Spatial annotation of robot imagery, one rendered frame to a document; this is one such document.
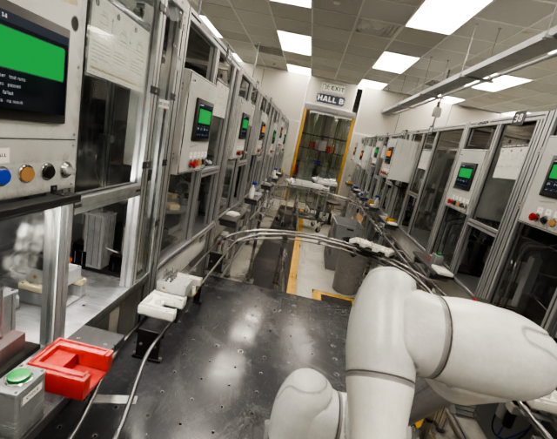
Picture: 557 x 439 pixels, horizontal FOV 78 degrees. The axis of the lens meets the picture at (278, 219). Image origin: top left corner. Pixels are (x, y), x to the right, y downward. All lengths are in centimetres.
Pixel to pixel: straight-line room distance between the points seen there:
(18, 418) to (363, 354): 69
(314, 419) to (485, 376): 59
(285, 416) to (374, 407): 58
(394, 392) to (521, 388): 20
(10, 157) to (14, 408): 49
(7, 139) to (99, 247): 82
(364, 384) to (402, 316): 11
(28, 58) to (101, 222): 85
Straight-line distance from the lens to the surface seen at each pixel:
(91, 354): 108
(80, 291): 143
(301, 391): 107
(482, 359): 60
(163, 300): 152
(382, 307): 56
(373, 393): 54
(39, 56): 86
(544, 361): 66
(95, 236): 159
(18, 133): 87
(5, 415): 94
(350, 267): 405
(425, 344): 56
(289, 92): 940
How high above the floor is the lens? 160
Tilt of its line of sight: 13 degrees down
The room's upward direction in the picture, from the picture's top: 12 degrees clockwise
